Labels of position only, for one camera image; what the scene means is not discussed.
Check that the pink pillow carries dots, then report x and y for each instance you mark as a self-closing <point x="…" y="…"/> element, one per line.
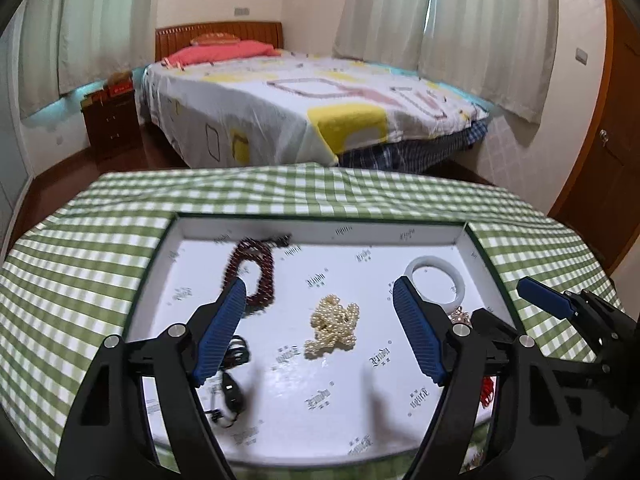
<point x="220" y="52"/>

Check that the brown cushion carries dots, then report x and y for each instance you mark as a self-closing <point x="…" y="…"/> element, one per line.
<point x="215" y="38"/>

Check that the wooden door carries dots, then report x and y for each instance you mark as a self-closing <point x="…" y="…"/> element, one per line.
<point x="600" y="185"/>

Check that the dark wooden nightstand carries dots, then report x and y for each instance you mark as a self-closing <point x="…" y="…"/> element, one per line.
<point x="112" y="125"/>

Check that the wall outlet above headboard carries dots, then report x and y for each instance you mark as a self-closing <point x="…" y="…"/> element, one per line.
<point x="241" y="10"/>

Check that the patterned white bedsheet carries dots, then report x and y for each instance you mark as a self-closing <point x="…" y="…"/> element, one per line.
<point x="280" y="105"/>

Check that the green checkered tablecloth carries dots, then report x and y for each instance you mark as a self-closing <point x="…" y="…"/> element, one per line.
<point x="75" y="270"/>

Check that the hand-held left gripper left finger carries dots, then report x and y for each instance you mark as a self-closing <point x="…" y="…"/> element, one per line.
<point x="220" y="330"/>

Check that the wall light switch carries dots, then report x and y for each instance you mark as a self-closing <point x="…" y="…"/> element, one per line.
<point x="581" y="56"/>

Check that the white curtain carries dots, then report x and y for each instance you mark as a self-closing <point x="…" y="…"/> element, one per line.
<point x="490" y="35"/>
<point x="42" y="45"/>
<point x="382" y="10"/>
<point x="110" y="20"/>

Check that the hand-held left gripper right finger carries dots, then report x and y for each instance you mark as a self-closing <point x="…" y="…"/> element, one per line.
<point x="420" y="332"/>

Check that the brown woven basket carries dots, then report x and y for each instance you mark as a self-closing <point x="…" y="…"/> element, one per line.
<point x="120" y="78"/>

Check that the door knob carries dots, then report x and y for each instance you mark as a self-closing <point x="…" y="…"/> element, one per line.
<point x="604" y="136"/>

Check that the gold flower brooch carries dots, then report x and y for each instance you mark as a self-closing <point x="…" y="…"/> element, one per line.
<point x="460" y="316"/>

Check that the red pendant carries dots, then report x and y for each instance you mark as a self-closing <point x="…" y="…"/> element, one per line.
<point x="487" y="392"/>

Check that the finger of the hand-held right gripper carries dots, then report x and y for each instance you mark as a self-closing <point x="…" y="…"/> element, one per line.
<point x="545" y="297"/>

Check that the white jade bangle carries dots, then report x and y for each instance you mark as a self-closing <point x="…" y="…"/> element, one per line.
<point x="457" y="280"/>

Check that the wooden headboard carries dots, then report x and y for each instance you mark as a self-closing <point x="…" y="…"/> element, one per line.
<point x="175" y="35"/>

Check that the red box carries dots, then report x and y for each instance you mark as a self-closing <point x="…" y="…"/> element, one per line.
<point x="120" y="90"/>

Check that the glass sliding wardrobe door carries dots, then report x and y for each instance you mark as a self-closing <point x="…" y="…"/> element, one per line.
<point x="10" y="160"/>

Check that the blue plaid mattress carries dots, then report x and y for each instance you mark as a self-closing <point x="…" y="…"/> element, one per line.
<point x="400" y="152"/>

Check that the dark green jewelry tray box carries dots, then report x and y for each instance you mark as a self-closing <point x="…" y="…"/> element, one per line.
<point x="310" y="360"/>

